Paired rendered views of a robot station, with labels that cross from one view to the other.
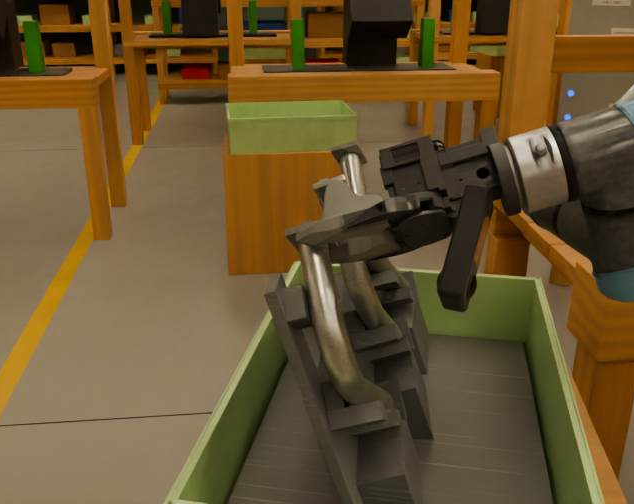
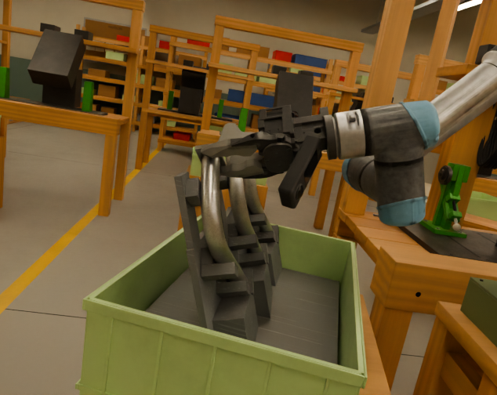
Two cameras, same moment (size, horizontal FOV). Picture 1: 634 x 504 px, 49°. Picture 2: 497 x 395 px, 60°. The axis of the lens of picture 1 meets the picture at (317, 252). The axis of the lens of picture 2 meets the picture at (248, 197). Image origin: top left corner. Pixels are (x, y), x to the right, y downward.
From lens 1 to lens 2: 17 cm
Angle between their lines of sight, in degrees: 9
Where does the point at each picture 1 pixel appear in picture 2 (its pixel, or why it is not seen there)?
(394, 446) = (241, 305)
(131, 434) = not seen: hidden behind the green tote
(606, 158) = (389, 128)
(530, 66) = not seen: hidden behind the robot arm
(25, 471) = (16, 338)
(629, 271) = (397, 203)
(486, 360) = (313, 286)
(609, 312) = (395, 276)
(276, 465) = (167, 313)
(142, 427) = not seen: hidden behind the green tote
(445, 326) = (292, 264)
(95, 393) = (74, 301)
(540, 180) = (350, 135)
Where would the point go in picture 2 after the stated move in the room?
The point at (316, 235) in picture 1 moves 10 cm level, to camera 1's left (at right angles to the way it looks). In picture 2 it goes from (212, 149) to (150, 138)
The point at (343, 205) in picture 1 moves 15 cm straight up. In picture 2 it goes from (232, 135) to (248, 38)
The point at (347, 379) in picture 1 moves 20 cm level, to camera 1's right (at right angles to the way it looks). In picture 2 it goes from (215, 239) to (344, 262)
